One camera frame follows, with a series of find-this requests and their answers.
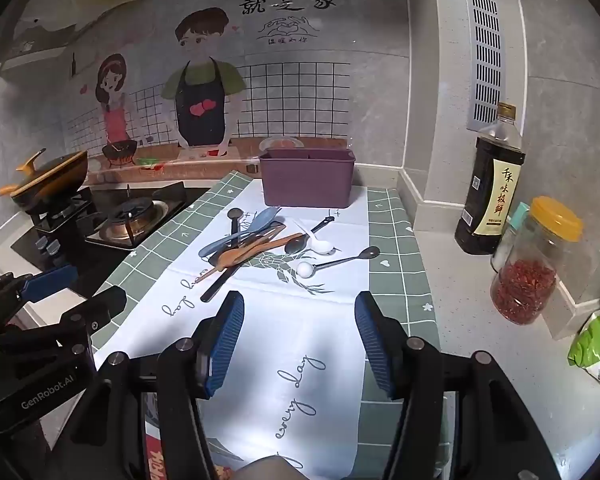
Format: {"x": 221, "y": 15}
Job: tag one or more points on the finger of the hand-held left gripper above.
{"x": 50, "y": 277}
{"x": 100, "y": 305}

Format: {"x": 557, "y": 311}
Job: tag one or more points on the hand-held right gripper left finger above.
{"x": 227, "y": 340}

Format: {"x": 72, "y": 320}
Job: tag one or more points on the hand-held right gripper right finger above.
{"x": 372, "y": 340}

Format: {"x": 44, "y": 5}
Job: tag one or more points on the wooden spoon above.
{"x": 230, "y": 257}

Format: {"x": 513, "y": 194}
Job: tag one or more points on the blue plastic spoon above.
{"x": 265, "y": 217}

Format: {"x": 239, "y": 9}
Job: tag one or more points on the purple utensil holder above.
{"x": 305, "y": 180}

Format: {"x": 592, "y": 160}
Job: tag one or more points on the black gas stove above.
{"x": 105, "y": 265}

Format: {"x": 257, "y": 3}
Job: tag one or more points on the green and white printed tablecloth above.
{"x": 305, "y": 310}

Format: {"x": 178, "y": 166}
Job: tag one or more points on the chili jar with yellow lid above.
{"x": 525, "y": 280}

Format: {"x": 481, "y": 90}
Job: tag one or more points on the dark soy sauce bottle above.
{"x": 485, "y": 200}

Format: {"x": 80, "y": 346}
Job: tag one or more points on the teal-capped bottle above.
{"x": 519, "y": 214}

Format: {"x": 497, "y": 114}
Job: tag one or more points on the clear round plate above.
{"x": 280, "y": 143}

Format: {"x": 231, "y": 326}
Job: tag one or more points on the grey range hood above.
{"x": 25, "y": 60}

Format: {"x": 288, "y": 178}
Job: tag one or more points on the green packet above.
{"x": 595, "y": 345}

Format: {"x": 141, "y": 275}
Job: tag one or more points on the grey vent grille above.
{"x": 485, "y": 60}

